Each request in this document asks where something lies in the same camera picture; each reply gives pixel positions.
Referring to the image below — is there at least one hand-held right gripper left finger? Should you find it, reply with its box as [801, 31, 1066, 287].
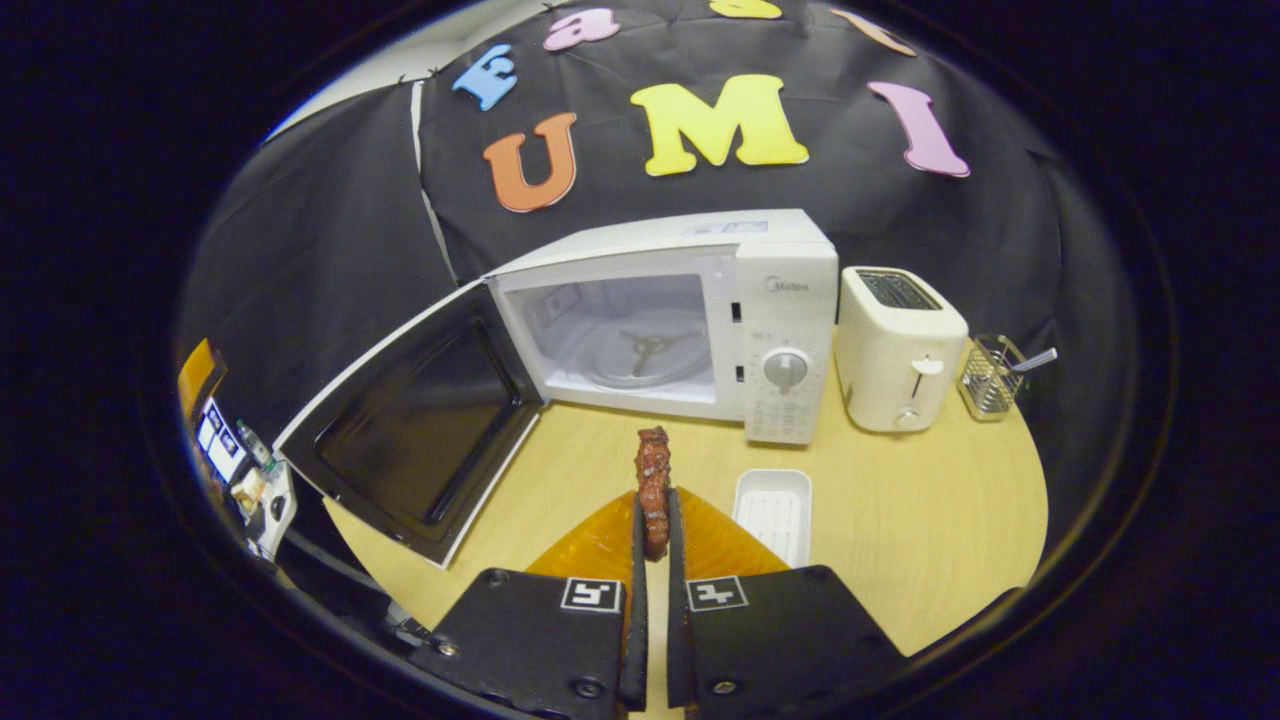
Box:
[405, 490, 650, 720]

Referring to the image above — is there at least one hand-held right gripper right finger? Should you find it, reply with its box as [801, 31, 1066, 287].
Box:
[665, 487, 911, 720]

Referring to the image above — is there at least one brown meat piece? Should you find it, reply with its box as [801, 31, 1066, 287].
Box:
[635, 427, 673, 562]

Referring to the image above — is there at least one white microwave oven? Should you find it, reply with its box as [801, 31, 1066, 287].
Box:
[273, 208, 841, 569]

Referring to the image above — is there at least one white plastic tray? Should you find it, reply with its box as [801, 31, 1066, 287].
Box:
[732, 468, 814, 569]

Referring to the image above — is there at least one black backdrop cloth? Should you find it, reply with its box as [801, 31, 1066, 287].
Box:
[180, 0, 1141, 481]

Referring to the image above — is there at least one white toaster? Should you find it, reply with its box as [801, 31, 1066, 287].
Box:
[835, 266, 970, 434]

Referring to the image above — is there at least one wire mesh utensil holder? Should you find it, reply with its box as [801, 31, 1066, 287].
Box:
[958, 334, 1027, 422]

